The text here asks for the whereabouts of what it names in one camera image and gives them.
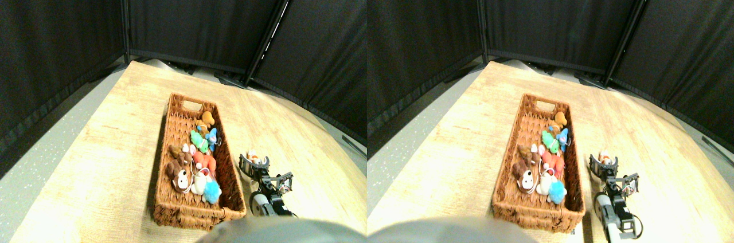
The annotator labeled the red plush toy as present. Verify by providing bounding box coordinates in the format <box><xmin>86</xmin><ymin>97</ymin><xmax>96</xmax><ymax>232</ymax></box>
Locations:
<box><xmin>539</xmin><ymin>150</ymin><xmax>566</xmax><ymax>178</ymax></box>
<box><xmin>191</xmin><ymin>150</ymin><xmax>217</xmax><ymax>178</ymax></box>

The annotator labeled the blue and white plush toy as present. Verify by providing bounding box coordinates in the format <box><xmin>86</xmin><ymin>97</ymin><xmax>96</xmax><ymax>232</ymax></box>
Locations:
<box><xmin>192</xmin><ymin>168</ymin><xmax>223</xmax><ymax>205</ymax></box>
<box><xmin>537</xmin><ymin>168</ymin><xmax>568</xmax><ymax>205</ymax></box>

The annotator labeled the green plush toy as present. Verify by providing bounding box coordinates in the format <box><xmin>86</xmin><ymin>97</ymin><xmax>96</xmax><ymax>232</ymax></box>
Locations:
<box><xmin>541</xmin><ymin>131</ymin><xmax>561</xmax><ymax>155</ymax></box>
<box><xmin>190</xmin><ymin>131</ymin><xmax>210</xmax><ymax>155</ymax></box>

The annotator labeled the brown monkey plush toy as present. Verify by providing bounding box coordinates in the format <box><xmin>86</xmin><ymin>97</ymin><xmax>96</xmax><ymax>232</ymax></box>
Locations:
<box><xmin>512</xmin><ymin>162</ymin><xmax>540</xmax><ymax>194</ymax></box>
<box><xmin>165</xmin><ymin>162</ymin><xmax>193</xmax><ymax>193</ymax></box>

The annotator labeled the small brown plush toy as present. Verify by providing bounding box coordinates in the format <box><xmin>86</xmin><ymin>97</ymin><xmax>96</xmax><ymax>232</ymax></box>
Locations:
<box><xmin>517</xmin><ymin>144</ymin><xmax>541</xmax><ymax>166</ymax></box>
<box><xmin>168</xmin><ymin>144</ymin><xmax>193</xmax><ymax>166</ymax></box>

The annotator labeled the curtain stand foot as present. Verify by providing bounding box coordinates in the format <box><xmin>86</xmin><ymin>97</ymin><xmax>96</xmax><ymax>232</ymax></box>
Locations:
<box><xmin>168</xmin><ymin>64</ymin><xmax>197</xmax><ymax>77</ymax></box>
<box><xmin>701</xmin><ymin>136</ymin><xmax>734</xmax><ymax>166</ymax></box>
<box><xmin>341</xmin><ymin>134</ymin><xmax>367</xmax><ymax>159</ymax></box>
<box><xmin>442</xmin><ymin>63</ymin><xmax>485</xmax><ymax>85</ymax></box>
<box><xmin>572</xmin><ymin>75</ymin><xmax>607</xmax><ymax>90</ymax></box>
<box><xmin>214</xmin><ymin>74</ymin><xmax>248</xmax><ymax>89</ymax></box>
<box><xmin>522</xmin><ymin>64</ymin><xmax>554</xmax><ymax>77</ymax></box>
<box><xmin>85</xmin><ymin>62</ymin><xmax>128</xmax><ymax>84</ymax></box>

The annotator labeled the brown wicker basket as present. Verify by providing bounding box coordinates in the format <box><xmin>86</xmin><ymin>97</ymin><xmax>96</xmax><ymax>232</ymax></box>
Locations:
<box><xmin>153</xmin><ymin>93</ymin><xmax>247</xmax><ymax>231</ymax></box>
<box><xmin>492</xmin><ymin>94</ymin><xmax>586</xmax><ymax>233</ymax></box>

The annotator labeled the curtain stand pole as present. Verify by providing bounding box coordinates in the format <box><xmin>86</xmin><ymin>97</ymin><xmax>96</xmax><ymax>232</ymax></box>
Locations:
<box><xmin>474</xmin><ymin>0</ymin><xmax>489</xmax><ymax>66</ymax></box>
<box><xmin>243</xmin><ymin>0</ymin><xmax>304</xmax><ymax>87</ymax></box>
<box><xmin>602</xmin><ymin>0</ymin><xmax>661</xmax><ymax>89</ymax></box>
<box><xmin>118</xmin><ymin>0</ymin><xmax>132</xmax><ymax>64</ymax></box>

